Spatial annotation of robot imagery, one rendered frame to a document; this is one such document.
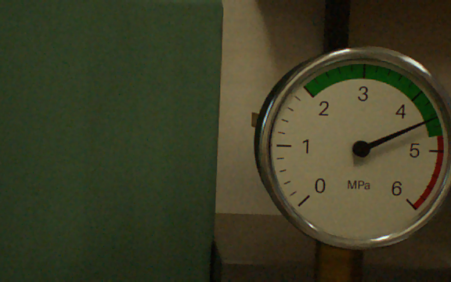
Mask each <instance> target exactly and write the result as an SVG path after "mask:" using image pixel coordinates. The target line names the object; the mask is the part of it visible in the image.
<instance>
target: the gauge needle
mask: <svg viewBox="0 0 451 282"><path fill-rule="evenodd" d="M435 118H438V116H435V117H432V118H429V119H428V120H427V121H424V122H421V123H420V124H417V125H414V126H411V127H408V128H405V129H403V130H401V131H398V132H395V133H393V134H391V135H389V136H385V137H382V138H380V139H377V140H374V141H373V142H370V143H367V142H366V141H362V140H359V141H357V142H354V144H353V145H352V152H353V154H354V155H355V156H358V157H366V156H368V155H369V153H370V149H371V148H373V147H375V146H378V145H380V144H382V143H385V142H387V141H389V140H391V139H394V138H395V137H397V136H400V135H402V134H404V133H406V132H408V131H410V130H413V129H415V128H418V127H420V126H421V125H424V124H427V123H428V122H430V121H433V119H435Z"/></svg>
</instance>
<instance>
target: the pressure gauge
mask: <svg viewBox="0 0 451 282"><path fill-rule="evenodd" d="M435 116H438V117H437V118H435V119H433V121H430V122H428V123H427V124H424V125H421V126H420V127H418V128H415V129H413V130H410V131H408V132H406V133H404V134H402V135H400V136H397V137H395V138H394V139H391V140H389V141H387V142H385V143H382V144H380V145H378V146H375V147H373V148H371V149H370V153H369V155H368V156H366V157H358V156H355V155H354V154H353V152H352V145H353V144H354V142H357V141H359V140H362V141H366V142H367V143H370V142H373V141H374V140H377V139H380V138H382V137H385V136H389V135H391V134H393V133H395V132H398V131H401V130H403V129H405V128H408V127H411V126H414V125H417V124H420V123H421V122H424V121H427V120H428V119H429V118H432V117H435ZM254 159H255V163H256V168H257V170H258V174H259V175H260V176H261V179H262V182H263V185H264V187H265V188H266V190H267V192H268V194H269V196H270V197H271V199H272V201H273V203H274V204H275V206H276V207H277V208H278V210H279V211H280V212H281V214H282V215H283V216H284V218H285V219H286V220H287V221H288V222H289V223H290V224H291V225H293V226H294V227H295V228H296V229H298V230H299V231H301V232H302V233H303V234H304V235H306V236H308V237H310V238H312V239H313V240H315V241H316V251H315V275H314V282H363V251H372V250H378V249H382V248H388V247H391V246H393V245H396V244H399V243H401V241H403V240H405V239H407V238H410V237H412V236H413V235H415V234H416V233H418V232H420V231H421V230H422V229H423V228H424V227H425V226H427V225H428V224H429V223H430V222H431V221H432V220H433V219H434V218H436V217H437V216H438V214H439V213H440V212H441V210H442V209H443V207H444V206H445V205H446V202H447V201H448V199H449V198H450V196H451V99H450V97H449V95H448V93H447V92H446V90H445V88H444V87H443V85H442V84H441V83H440V81H439V80H438V79H437V78H435V77H434V76H433V75H432V74H431V73H430V72H429V71H428V70H427V69H426V68H424V67H423V66H422V65H420V64H419V63H418V62H416V61H415V60H412V58H411V57H409V56H406V55H404V54H401V53H400V52H396V51H394V50H391V49H386V48H382V47H378V46H371V45H351V46H345V47H340V48H337V49H331V50H330V51H327V52H322V54H320V55H318V56H316V57H313V58H311V59H309V60H306V61H305V62H303V63H300V64H299V65H297V66H296V67H294V68H293V69H291V70H289V71H288V72H287V73H286V74H285V75H284V76H283V77H282V78H281V79H280V80H279V81H278V82H277V83H276V85H275V86H274V87H273V88H272V90H271V92H270V93H269V94H268V96H267V97H266V99H265V102H264V103H263V105H262V108H261V110H260V113H258V119H257V121H256V125H255V129H254Z"/></svg>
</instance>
